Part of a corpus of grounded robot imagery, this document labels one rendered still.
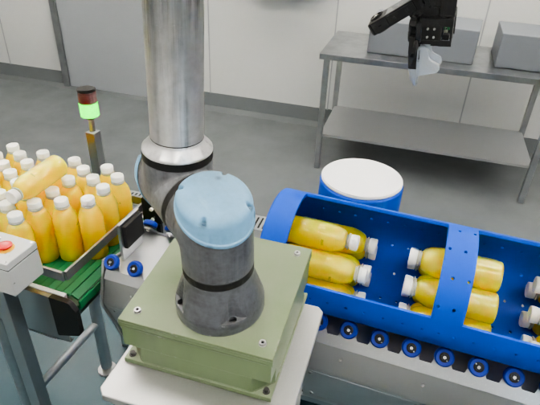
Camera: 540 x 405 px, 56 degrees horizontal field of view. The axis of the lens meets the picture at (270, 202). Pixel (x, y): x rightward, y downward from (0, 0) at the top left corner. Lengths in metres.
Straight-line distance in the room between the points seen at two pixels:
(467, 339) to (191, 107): 0.76
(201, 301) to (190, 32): 0.40
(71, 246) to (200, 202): 0.90
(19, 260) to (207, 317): 0.66
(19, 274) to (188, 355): 0.62
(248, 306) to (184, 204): 0.21
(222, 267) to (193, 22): 0.35
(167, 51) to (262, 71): 4.05
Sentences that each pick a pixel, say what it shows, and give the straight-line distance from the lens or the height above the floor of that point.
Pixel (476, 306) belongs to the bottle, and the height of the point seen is 1.12.
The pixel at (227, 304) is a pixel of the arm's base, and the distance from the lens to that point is 0.81.
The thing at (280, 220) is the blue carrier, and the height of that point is 1.21.
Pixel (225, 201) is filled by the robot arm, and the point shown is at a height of 1.48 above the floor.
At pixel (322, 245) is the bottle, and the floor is 1.15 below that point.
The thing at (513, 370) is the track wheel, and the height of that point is 0.98.
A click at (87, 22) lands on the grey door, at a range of 5.43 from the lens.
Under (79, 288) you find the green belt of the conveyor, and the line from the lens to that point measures 1.52.
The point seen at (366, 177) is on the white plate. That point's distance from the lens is 1.76.
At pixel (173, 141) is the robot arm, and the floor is 1.53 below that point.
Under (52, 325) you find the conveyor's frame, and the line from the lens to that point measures 1.61.
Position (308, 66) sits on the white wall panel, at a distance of 4.64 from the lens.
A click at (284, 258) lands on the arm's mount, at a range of 0.97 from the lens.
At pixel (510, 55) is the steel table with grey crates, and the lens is 3.75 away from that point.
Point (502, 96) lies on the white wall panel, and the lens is 4.63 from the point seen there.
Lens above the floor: 1.87
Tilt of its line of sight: 32 degrees down
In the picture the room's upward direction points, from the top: 2 degrees clockwise
